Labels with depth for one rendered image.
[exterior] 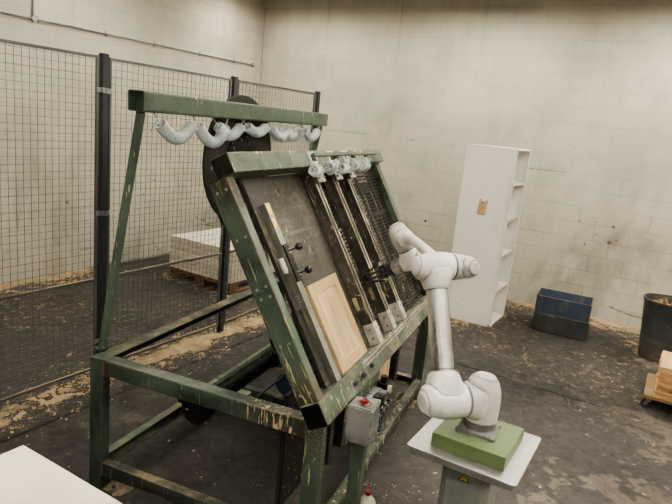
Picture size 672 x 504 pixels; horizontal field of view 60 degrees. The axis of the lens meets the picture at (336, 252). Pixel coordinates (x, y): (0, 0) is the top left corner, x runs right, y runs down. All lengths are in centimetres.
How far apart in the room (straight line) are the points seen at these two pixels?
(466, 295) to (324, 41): 460
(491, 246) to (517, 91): 232
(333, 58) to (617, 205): 456
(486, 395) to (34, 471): 227
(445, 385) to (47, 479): 215
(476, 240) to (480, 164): 86
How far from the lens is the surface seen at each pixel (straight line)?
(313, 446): 286
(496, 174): 681
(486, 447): 280
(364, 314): 345
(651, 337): 712
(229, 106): 357
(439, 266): 275
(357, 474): 286
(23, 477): 74
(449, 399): 270
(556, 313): 723
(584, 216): 807
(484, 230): 689
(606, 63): 809
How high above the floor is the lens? 215
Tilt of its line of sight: 12 degrees down
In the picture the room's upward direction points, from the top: 6 degrees clockwise
